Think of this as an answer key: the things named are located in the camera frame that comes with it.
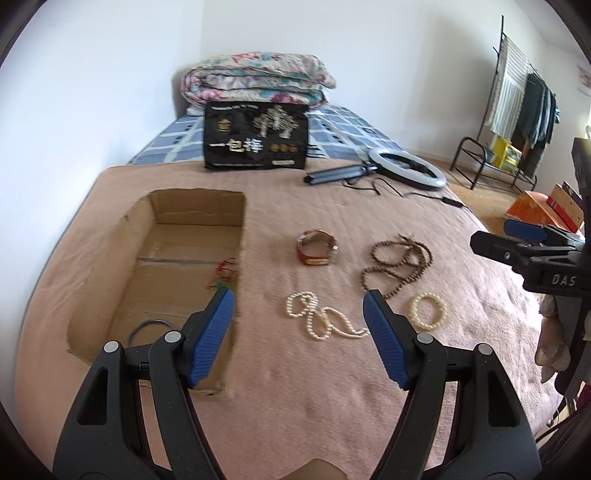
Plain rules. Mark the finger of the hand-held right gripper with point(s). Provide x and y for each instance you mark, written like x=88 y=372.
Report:
x=494 y=249
x=524 y=230

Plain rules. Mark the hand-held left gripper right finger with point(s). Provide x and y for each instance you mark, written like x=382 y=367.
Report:
x=385 y=341

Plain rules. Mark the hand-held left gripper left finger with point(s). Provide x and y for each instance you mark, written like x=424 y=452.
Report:
x=210 y=341

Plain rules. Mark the cardboard box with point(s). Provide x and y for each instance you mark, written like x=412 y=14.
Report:
x=184 y=258

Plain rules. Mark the person's right hand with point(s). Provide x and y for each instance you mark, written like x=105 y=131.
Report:
x=554 y=341

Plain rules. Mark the orange box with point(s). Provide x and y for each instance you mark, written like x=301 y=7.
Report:
x=526 y=207

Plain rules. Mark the red box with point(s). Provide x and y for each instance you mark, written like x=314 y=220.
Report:
x=565 y=203

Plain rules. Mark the dark thin bangle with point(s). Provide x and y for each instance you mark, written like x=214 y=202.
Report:
x=152 y=323

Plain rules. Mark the yellow box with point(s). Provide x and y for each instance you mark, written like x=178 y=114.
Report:
x=505 y=154

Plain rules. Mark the pink blanket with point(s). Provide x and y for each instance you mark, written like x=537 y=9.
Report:
x=300 y=392

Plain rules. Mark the black metal shoe rack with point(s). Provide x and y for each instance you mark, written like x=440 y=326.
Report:
x=463 y=144

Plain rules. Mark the dark hanging clothes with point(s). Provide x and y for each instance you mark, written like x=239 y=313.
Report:
x=535 y=110

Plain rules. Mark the striped hanging cloth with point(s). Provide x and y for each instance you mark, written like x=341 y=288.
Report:
x=508 y=92

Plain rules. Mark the black folded tripod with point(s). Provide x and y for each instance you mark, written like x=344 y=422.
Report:
x=332 y=174

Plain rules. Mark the black metal clothes rack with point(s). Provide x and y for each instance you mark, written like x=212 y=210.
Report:
x=501 y=46

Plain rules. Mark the black snack bag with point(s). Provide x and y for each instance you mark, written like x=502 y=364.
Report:
x=254 y=138

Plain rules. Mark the blue checked bed sheet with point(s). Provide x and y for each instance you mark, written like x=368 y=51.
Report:
x=161 y=138

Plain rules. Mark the folded floral quilt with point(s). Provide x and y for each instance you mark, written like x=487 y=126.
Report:
x=258 y=78

